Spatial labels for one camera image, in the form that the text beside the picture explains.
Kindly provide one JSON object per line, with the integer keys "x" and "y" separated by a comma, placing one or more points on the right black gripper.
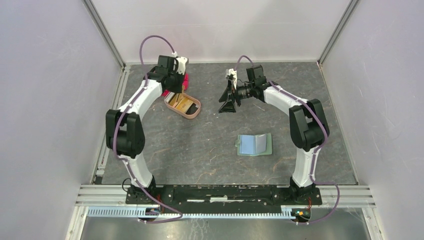
{"x": 228, "y": 107}

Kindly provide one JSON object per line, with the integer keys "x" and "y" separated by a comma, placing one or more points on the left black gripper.
{"x": 179, "y": 89}

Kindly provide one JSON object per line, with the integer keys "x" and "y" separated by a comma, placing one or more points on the pink oval card tray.
{"x": 193, "y": 111}

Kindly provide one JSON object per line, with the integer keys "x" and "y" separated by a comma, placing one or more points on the green card holder wallet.
{"x": 254, "y": 145}

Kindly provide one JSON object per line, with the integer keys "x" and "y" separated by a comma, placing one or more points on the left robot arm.
{"x": 124, "y": 131}

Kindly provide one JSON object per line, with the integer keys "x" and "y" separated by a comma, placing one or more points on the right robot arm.
{"x": 308, "y": 125}

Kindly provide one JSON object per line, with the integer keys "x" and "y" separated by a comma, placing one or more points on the stack of upright cards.
{"x": 168, "y": 98}

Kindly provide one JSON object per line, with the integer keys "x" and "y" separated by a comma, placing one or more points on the gold card in tray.
{"x": 175, "y": 100}

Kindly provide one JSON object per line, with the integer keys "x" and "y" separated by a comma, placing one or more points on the red crumpled cloth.
{"x": 185, "y": 85}

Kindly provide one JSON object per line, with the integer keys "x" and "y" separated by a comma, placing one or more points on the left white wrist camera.
{"x": 180, "y": 64}

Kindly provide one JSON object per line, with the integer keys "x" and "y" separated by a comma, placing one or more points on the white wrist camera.
{"x": 180, "y": 64}
{"x": 231, "y": 75}

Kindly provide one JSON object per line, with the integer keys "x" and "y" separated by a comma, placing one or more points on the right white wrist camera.
{"x": 231, "y": 75}

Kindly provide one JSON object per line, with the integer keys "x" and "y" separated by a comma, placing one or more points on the aluminium frame rail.
{"x": 110, "y": 201}

